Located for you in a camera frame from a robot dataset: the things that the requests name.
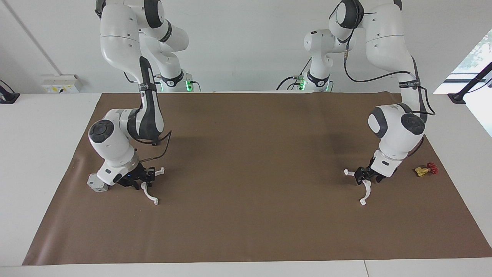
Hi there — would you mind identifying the grey circuit breaker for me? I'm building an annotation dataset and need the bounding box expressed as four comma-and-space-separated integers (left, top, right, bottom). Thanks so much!
86, 174, 110, 193

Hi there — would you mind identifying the black right arm base cable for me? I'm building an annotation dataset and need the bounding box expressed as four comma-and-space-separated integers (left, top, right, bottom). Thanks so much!
154, 74, 201, 93

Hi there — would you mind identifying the brass valve with red handle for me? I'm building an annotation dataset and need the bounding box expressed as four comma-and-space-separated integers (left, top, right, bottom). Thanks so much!
414, 162, 439, 177

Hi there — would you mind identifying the black table clamp mount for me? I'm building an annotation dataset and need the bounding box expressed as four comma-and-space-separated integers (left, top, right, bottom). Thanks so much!
0, 79, 21, 105

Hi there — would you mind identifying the black camera stand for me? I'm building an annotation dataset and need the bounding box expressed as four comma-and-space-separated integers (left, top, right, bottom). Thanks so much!
447, 62, 492, 105

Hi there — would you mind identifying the white half-ring pipe clamp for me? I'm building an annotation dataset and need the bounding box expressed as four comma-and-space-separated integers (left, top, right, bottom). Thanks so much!
343, 169, 372, 206
140, 167, 165, 205

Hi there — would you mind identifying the brown paper table mat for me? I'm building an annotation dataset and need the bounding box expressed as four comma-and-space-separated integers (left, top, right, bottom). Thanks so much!
22, 91, 492, 266

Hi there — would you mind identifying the black left arm base cable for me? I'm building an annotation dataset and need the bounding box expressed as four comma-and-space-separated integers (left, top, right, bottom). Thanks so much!
276, 58, 312, 92

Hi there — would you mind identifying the black arm base cable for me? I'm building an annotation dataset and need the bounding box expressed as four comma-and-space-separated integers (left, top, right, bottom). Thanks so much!
154, 74, 201, 93
276, 58, 312, 92

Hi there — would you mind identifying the bright window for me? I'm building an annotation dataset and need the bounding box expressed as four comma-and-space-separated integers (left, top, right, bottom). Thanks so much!
434, 29, 492, 137

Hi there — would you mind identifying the white wall outlet box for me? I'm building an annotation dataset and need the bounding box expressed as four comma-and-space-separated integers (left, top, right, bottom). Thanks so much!
41, 74, 83, 94

